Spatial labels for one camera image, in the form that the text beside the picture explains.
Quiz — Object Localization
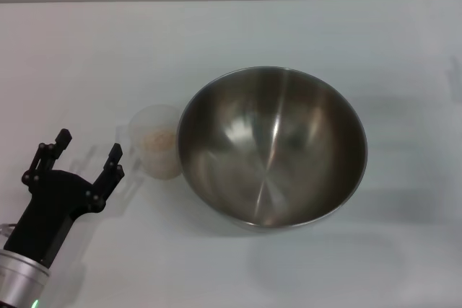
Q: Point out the white rice grains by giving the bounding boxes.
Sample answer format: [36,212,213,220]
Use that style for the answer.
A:
[142,131,180,179]

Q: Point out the clear plastic measuring cup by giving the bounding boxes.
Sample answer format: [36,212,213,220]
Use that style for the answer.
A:
[115,105,183,181]

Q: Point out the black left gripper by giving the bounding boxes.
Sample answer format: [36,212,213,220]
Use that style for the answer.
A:
[3,128,126,268]

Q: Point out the stainless steel mixing bowl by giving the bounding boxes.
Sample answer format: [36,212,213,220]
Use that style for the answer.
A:
[176,66,369,234]

